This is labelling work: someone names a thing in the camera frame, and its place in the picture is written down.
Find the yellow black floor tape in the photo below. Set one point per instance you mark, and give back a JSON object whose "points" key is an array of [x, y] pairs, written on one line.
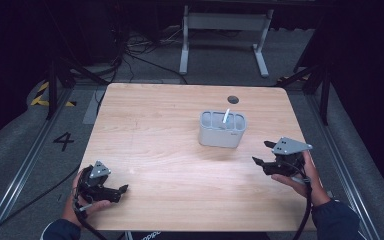
{"points": [[40, 96]]}

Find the person's dark printed clothing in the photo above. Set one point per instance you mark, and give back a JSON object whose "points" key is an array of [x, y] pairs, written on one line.
{"points": [[150, 235]]}

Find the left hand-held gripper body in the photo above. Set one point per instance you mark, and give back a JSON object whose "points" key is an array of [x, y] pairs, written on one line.
{"points": [[95, 183]]}

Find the black tripod stand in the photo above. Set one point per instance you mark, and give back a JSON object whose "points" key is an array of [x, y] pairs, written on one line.
{"points": [[51, 86], [325, 93]]}

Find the person's left hand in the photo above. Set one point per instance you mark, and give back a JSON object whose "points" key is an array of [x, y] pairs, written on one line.
{"points": [[70, 203]]}

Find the aluminium floor rail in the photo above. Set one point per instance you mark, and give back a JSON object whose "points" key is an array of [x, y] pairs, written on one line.
{"points": [[23, 170], [343, 160]]}

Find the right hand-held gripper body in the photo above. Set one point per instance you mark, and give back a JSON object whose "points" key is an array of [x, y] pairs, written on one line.
{"points": [[288, 160]]}

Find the grey plastic storage holder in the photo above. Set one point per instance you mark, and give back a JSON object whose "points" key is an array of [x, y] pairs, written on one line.
{"points": [[221, 135]]}

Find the white toothpaste tube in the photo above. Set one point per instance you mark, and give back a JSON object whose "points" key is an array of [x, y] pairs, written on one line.
{"points": [[226, 116]]}

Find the white metal stand frame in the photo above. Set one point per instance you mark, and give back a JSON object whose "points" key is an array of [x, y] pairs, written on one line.
{"points": [[226, 21]]}

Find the person's right hand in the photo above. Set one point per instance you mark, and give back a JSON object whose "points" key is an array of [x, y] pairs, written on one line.
{"points": [[313, 186]]}

